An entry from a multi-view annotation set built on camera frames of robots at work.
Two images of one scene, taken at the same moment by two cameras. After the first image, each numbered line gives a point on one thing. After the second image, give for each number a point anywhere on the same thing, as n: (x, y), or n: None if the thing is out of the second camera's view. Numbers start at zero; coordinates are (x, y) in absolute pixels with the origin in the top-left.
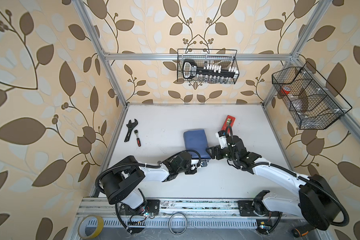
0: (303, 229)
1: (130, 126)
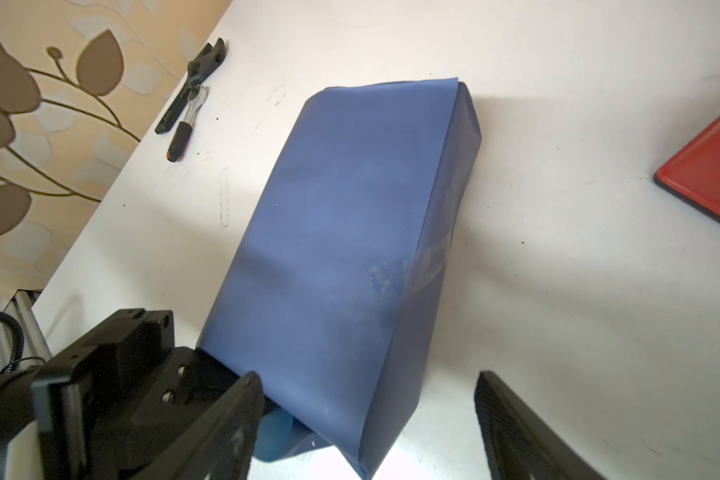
0: None
1: (202, 64)
